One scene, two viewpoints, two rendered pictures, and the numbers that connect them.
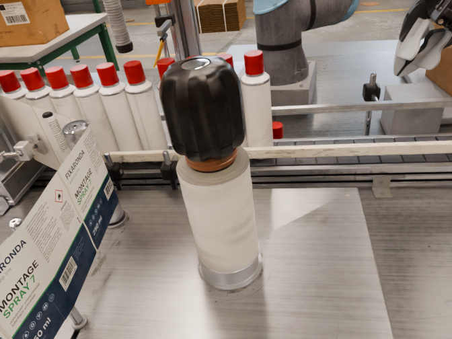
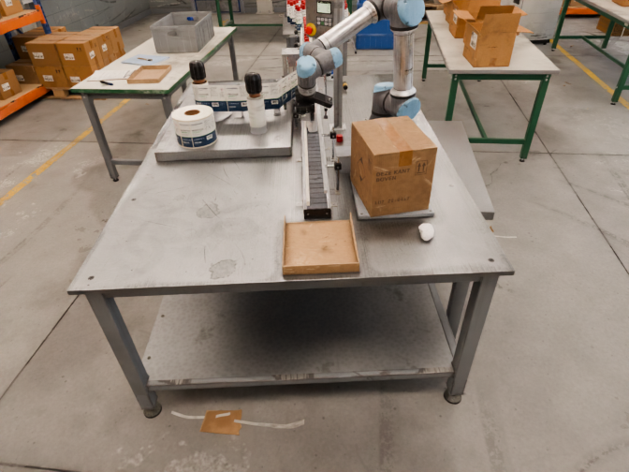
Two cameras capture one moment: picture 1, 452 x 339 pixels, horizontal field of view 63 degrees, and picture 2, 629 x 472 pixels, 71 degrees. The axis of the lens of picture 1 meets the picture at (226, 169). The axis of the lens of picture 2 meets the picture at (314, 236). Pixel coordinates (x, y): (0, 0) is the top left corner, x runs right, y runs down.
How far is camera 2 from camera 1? 2.23 m
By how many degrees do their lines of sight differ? 60
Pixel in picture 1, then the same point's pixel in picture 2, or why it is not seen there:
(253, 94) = not seen: hidden behind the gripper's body
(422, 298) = (254, 163)
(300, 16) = (378, 102)
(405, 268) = (264, 162)
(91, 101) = not seen: hidden behind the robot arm
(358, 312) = (242, 145)
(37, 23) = (476, 51)
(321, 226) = (271, 141)
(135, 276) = not seen: hidden behind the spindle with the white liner
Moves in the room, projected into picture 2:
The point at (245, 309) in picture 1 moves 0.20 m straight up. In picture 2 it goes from (244, 133) to (240, 95)
